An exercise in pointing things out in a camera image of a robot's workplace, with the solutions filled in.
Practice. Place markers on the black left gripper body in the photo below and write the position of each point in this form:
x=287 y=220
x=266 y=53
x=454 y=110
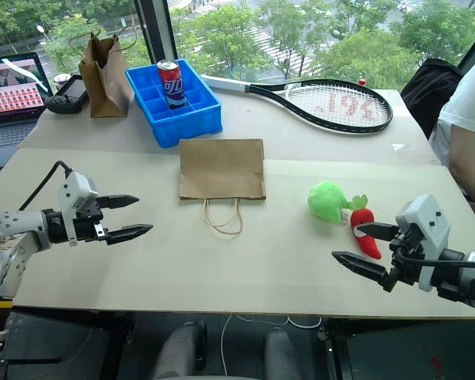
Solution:
x=88 y=226

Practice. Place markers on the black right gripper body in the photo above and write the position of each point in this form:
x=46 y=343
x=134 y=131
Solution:
x=408 y=261

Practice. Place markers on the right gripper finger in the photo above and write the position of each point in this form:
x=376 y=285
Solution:
x=360 y=264
x=380 y=230

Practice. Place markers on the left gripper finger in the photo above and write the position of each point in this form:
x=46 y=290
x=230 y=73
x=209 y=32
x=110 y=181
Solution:
x=116 y=201
x=128 y=232

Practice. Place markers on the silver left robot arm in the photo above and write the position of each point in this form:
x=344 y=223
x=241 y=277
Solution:
x=20 y=223

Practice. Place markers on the flat brown paper bag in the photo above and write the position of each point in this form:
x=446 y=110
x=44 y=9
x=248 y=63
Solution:
x=221 y=170

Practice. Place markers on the standing brown paper bag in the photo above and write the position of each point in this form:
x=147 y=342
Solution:
x=105 y=85

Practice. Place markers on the red plush radish toy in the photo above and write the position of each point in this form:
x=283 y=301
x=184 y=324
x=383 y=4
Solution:
x=370 y=245

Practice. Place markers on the green plush vegetable toy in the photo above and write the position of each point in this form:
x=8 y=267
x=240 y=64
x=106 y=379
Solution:
x=326 y=200

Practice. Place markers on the black box under table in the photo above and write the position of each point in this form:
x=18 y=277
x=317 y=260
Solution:
x=411 y=350
x=63 y=348

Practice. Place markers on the blue plastic divided crate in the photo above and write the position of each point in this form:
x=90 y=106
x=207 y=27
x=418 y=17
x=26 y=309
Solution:
x=190 y=120

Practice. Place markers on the black handheld game controller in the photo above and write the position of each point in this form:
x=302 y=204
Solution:
x=69 y=95

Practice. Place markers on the grey rounded robot leg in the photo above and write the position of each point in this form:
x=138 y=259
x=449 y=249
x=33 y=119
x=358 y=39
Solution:
x=281 y=354
x=178 y=352

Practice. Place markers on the black white tennis racket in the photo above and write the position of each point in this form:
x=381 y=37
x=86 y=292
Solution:
x=328 y=118

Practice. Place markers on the red cola can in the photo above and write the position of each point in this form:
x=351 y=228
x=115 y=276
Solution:
x=172 y=83

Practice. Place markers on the person in white shirt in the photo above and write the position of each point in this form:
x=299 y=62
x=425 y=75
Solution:
x=469 y=118

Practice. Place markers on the black jacket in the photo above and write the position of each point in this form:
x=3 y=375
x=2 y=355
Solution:
x=427 y=91

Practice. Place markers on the open laptop computer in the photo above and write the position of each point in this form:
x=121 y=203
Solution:
x=12 y=87

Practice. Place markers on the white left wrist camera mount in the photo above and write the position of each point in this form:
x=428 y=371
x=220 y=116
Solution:
x=76 y=187

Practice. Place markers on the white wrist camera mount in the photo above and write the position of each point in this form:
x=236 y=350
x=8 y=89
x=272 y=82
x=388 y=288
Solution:
x=76 y=187
x=427 y=221

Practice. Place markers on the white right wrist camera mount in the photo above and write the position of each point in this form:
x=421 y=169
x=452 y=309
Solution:
x=427 y=221

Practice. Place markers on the black window frame pillar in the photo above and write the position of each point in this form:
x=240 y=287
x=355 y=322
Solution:
x=156 y=27

